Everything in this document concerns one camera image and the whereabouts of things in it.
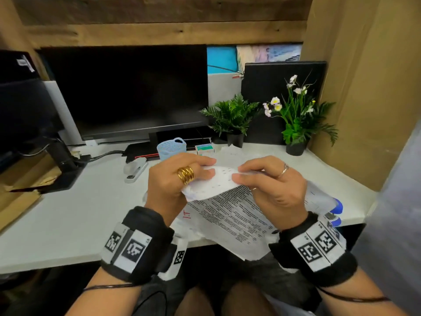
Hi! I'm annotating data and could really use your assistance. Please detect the person's left hand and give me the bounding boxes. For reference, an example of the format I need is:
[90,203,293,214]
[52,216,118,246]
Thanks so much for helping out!
[144,154,217,225]

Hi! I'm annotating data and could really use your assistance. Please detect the person's right hand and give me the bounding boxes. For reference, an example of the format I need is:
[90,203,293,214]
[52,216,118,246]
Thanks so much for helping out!
[232,156,310,231]

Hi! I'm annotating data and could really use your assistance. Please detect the white paper piece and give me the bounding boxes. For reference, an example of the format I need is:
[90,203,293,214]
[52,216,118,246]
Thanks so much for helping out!
[182,165,252,202]

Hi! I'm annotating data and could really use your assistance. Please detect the person's right forearm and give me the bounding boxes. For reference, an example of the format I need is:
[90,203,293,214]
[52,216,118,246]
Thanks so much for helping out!
[314,266,410,316]

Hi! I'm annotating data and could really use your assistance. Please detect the person's left forearm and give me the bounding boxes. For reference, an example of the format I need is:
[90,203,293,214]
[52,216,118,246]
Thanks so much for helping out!
[65,266,158,316]

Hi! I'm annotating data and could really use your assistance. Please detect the small blue plastic basket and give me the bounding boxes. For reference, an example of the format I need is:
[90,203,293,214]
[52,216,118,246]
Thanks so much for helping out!
[157,137,187,161]

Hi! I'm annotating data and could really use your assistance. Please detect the loose white paper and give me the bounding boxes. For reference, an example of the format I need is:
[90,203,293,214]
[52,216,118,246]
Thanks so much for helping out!
[212,144,267,171]

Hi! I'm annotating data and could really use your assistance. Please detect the black monitor base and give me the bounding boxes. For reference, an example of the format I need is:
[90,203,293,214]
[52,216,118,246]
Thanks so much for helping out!
[124,126,218,163]

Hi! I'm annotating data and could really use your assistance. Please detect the green fern in black pot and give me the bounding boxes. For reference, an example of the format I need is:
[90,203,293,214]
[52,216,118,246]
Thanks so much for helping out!
[200,94,260,149]

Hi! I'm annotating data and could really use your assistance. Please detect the flowering plant in black pot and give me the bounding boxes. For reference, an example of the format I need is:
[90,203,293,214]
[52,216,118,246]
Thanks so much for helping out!
[262,74,339,156]

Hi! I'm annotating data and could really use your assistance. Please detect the white stapler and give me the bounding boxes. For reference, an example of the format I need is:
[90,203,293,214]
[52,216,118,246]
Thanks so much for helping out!
[123,157,149,184]

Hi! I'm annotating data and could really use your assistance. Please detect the printed paper sheets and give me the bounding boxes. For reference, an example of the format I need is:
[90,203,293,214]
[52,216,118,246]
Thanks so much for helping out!
[171,181,339,261]

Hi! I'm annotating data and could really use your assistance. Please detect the black upright board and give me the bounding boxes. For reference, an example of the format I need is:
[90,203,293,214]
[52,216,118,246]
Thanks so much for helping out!
[241,61,328,146]

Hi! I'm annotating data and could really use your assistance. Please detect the white divider panel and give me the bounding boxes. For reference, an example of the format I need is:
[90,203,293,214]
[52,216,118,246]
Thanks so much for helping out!
[207,72,244,107]

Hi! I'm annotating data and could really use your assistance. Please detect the large black monitor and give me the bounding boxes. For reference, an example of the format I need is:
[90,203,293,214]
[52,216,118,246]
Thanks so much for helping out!
[41,45,210,143]

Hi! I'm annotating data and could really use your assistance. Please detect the black left wrist tracker band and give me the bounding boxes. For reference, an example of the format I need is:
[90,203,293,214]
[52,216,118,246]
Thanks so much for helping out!
[100,206,189,286]

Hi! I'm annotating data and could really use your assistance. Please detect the black wrist tracker band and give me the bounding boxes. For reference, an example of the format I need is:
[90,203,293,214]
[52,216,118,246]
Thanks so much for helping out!
[269,211,358,288]
[100,206,189,286]

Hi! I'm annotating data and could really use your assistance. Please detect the black right wrist tracker band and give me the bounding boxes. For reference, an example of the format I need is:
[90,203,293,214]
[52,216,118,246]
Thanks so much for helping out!
[269,211,358,288]

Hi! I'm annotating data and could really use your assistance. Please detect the person's legs in dark shorts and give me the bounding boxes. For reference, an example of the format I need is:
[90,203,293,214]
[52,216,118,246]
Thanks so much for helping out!
[132,245,324,316]

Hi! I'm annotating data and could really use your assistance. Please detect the white slanted board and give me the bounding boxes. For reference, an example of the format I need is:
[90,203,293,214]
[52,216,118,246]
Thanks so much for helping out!
[42,80,87,146]

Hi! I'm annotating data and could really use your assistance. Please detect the brown cardboard partition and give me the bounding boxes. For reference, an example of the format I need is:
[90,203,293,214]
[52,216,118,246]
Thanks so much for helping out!
[300,0,421,192]

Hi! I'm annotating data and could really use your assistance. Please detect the wooden shelf beam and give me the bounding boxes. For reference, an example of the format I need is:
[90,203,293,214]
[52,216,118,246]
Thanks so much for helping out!
[11,0,314,50]

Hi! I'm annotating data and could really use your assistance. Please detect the person's grey sleeve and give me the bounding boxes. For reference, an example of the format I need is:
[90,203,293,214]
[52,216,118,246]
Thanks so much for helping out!
[350,120,421,316]

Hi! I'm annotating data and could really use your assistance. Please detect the brown cardboard pieces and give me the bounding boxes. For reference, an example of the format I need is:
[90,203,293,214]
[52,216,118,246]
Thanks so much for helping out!
[0,154,64,232]

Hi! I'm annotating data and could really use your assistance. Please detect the black side monitor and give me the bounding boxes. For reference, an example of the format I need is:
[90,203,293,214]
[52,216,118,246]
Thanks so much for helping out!
[0,50,64,165]

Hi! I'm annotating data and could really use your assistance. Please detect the gold coil ring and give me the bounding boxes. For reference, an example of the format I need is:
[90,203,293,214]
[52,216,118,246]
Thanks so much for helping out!
[177,166,195,185]

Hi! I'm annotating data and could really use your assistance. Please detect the black cable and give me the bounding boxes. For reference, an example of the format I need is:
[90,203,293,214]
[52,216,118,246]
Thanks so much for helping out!
[86,149,126,162]

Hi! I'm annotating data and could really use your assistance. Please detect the colourful wall poster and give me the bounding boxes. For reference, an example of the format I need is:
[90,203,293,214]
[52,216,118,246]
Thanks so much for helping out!
[207,43,303,75]

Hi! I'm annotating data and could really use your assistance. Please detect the thin black left wrist cord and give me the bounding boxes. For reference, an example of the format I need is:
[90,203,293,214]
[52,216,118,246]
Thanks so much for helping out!
[82,283,136,292]

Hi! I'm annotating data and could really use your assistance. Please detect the thin black wrist cord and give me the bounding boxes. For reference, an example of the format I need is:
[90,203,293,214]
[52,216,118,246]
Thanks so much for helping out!
[82,283,136,292]
[316,285,391,304]

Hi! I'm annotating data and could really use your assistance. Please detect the thin black right wrist cord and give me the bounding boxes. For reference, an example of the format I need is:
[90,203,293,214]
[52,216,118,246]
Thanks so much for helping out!
[316,285,391,304]

